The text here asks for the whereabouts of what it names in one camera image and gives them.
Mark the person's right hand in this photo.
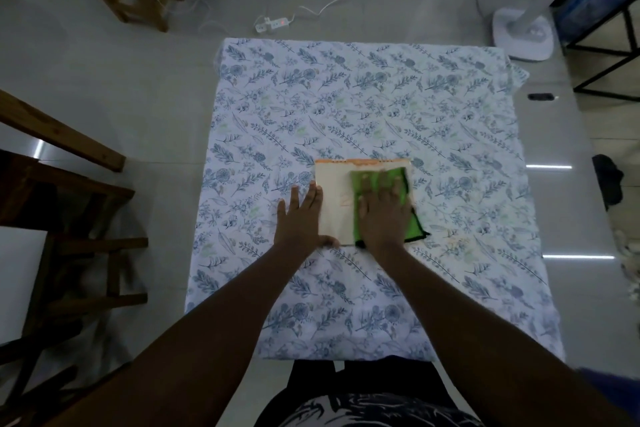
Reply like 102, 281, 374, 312
355, 170, 414, 255

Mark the person's left hand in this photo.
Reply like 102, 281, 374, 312
273, 181, 341, 262

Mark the green cleaning cloth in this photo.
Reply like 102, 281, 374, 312
349, 166, 431, 248

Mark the person's right forearm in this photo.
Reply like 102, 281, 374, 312
369, 242, 637, 427

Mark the person's left forearm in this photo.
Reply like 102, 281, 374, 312
47, 245, 332, 427

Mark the blue floral table cloth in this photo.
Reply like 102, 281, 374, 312
184, 37, 567, 363

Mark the black patterned garment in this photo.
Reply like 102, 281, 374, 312
254, 356, 487, 427

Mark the white power strip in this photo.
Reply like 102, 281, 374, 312
254, 16, 291, 34

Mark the dark wooden chair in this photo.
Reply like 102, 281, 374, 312
0, 150, 150, 427

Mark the wooden beam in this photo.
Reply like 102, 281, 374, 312
0, 89, 127, 173

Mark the white stand fan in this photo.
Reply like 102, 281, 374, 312
492, 0, 610, 62

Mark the black cloth lump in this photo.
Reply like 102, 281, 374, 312
592, 154, 625, 212

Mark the white panel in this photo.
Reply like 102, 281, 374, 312
0, 227, 49, 345

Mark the black metal rack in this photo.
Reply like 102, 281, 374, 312
549, 0, 640, 103

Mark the blue garment sleeve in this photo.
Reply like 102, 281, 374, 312
575, 367, 640, 427

